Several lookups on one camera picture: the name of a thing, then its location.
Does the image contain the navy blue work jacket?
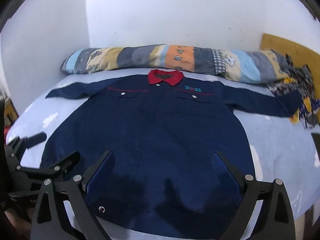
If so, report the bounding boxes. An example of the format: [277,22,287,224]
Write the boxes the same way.
[41,70,302,239]

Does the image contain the black smartphone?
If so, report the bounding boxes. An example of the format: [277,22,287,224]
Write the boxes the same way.
[311,133,320,155]

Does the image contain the colourful patterned crumpled cloth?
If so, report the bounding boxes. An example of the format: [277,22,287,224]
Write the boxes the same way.
[266,54,319,128]

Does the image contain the striped patchwork rolled quilt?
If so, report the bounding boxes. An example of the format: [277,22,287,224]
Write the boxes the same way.
[60,44,291,84]

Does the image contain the wooden headboard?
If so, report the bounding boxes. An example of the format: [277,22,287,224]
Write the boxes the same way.
[260,33,320,82]

